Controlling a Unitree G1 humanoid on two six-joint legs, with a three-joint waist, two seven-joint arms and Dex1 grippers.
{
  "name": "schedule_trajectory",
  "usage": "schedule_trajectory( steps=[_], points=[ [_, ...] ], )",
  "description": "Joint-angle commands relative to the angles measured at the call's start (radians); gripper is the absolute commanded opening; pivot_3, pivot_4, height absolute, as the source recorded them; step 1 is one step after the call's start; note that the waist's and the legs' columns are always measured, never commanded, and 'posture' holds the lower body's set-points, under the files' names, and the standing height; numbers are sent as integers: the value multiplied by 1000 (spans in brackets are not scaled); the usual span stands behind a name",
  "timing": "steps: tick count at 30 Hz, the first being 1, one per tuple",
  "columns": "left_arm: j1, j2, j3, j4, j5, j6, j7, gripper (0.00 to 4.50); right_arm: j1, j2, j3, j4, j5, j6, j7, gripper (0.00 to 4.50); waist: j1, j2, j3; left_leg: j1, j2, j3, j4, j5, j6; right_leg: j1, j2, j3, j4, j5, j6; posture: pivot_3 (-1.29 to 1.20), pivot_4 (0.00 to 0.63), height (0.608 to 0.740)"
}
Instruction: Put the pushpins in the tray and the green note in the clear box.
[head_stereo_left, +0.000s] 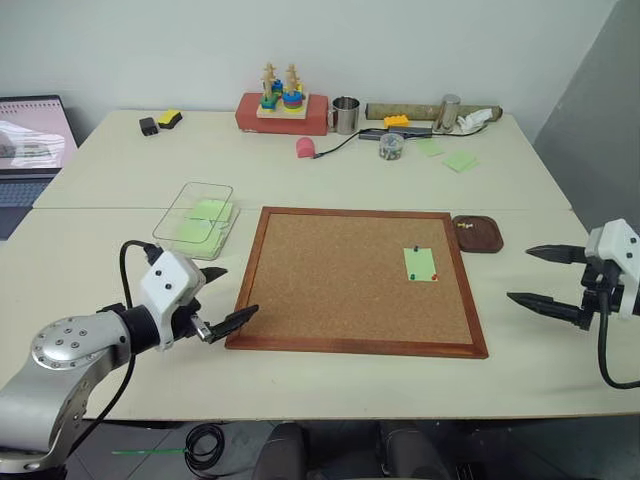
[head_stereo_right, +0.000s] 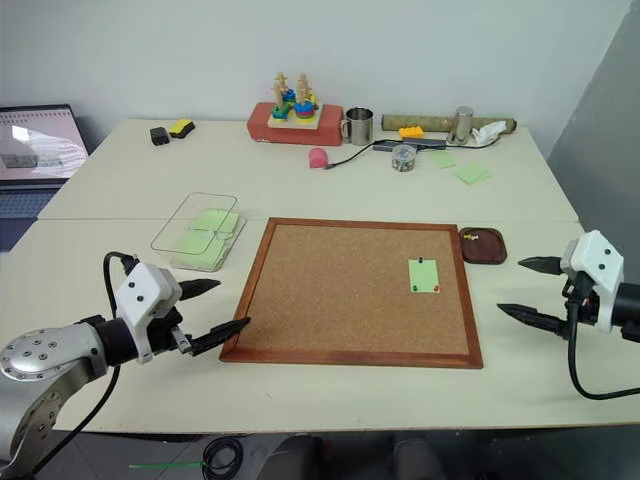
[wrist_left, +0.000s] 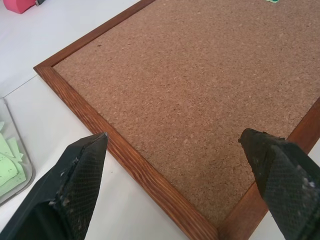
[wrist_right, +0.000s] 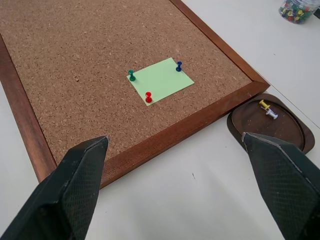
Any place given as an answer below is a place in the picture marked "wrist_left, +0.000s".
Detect wood-framed cork board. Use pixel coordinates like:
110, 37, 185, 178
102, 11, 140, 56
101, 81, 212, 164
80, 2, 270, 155
33, 0, 320, 240

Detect clear plastic container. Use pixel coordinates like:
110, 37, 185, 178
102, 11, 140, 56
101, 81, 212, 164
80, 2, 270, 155
0, 96, 37, 207

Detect pink box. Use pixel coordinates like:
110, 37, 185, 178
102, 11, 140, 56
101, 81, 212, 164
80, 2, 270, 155
4, 0, 47, 14

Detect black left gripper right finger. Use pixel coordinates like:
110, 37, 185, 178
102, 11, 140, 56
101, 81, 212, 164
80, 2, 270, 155
239, 128, 320, 240

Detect green paper notes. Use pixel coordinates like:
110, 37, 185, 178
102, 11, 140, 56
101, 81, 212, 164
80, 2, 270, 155
0, 121, 27, 198

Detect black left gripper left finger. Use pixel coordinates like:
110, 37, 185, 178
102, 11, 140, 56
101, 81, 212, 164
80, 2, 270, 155
0, 132, 109, 240

